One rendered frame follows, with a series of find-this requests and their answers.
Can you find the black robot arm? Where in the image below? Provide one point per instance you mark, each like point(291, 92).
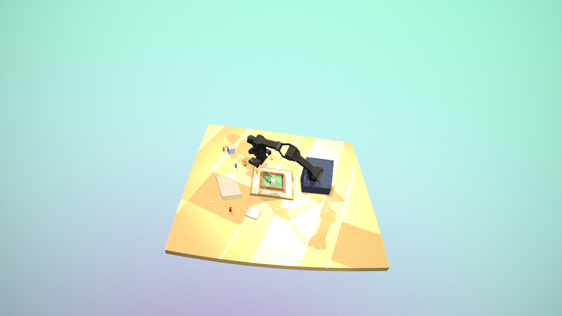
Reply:
point(292, 154)

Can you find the cream flat rectangular slab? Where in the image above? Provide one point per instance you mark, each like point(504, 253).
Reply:
point(228, 186)

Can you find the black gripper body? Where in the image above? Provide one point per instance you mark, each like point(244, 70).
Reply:
point(260, 154)

